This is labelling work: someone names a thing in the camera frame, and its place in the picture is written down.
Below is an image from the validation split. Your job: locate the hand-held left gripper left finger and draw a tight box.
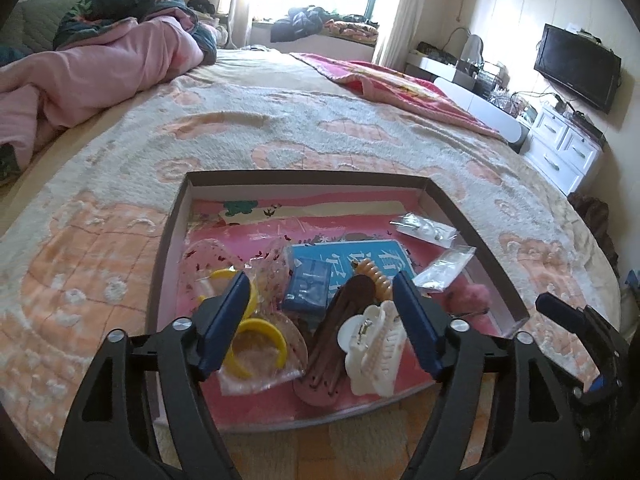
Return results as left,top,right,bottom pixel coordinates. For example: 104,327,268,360
57,271,252,480

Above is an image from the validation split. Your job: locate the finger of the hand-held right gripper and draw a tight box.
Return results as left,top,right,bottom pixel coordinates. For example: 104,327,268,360
535,292,630,401

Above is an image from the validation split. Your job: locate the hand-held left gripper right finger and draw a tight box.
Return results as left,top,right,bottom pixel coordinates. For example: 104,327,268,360
392,271,581,480

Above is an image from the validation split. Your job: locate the white claw hair clip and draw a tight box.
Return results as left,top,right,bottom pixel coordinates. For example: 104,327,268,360
337,300,405,398

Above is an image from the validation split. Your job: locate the small clear plastic bag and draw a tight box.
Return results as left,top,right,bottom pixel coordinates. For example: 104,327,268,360
411,245,477,292

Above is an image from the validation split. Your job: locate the brown hair clip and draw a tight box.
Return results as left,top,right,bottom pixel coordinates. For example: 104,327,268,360
292,276,376,407

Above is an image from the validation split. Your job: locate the small blue box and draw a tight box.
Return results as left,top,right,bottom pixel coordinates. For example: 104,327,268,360
281,257,333,318

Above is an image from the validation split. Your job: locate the clear bag with earrings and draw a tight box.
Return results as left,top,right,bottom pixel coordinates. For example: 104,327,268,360
389,212,460,249

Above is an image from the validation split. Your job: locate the shallow brown cardboard box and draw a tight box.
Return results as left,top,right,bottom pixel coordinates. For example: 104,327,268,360
147,170,530,435

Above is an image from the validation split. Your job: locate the pink fluffy pompom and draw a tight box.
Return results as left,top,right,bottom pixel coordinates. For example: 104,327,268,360
446,282,492,315

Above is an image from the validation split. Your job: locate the polka-dot clear pouch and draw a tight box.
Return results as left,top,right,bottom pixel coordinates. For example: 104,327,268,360
181,237,297,312

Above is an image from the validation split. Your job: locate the dark brown bag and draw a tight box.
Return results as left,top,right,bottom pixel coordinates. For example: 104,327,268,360
566,191,622,272

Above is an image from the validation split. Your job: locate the white drawer cabinet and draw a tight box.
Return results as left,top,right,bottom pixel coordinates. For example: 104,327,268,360
521,104,605,197

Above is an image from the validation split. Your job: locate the black set-top box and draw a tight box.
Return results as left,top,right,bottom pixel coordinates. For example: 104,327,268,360
564,107,605,137

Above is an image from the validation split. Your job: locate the white desk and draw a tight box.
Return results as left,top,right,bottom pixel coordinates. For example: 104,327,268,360
406,55,532,155

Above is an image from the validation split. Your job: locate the red patterned blanket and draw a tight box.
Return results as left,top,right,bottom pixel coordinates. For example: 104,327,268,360
289,51,509,142

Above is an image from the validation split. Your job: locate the black flat television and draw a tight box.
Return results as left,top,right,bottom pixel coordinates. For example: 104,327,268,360
533,23,623,115

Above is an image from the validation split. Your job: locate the standing mirror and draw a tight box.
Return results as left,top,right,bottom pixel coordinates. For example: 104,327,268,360
456,33,486,69

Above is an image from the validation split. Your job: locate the pink quilt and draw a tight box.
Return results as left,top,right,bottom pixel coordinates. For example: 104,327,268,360
0,14,212,162

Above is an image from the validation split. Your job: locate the floral cushion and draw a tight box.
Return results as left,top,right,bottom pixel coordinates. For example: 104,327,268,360
324,16,382,39

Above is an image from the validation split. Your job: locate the dark jacket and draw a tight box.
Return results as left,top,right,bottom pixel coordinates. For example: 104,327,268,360
269,5,327,44

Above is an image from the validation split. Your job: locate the cream curtain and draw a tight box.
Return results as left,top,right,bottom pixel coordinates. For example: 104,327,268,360
371,0,427,70

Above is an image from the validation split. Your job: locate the sheer white curtain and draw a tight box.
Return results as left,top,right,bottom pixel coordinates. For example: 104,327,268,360
219,0,262,52

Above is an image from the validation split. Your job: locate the dark floral quilt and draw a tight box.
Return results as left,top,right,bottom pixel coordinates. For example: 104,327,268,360
51,0,219,67

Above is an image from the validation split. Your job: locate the green padded headboard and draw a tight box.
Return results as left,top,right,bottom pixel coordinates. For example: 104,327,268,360
0,0,98,68

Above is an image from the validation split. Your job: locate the wire rack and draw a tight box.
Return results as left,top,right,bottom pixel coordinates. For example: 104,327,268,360
479,61,512,102

